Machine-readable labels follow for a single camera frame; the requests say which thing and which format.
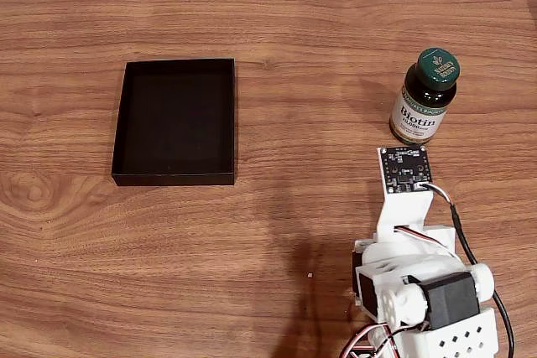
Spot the green-capped Biotin pill bottle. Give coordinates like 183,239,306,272
388,46,461,146

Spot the shallow black cardboard box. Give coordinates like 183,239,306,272
111,57,236,187

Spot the short gripper servo cable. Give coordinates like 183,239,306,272
394,226,457,257

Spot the red white black servo cable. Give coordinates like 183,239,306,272
339,320,391,358
368,324,425,358

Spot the camera circuit board on mount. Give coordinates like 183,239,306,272
376,143,436,246

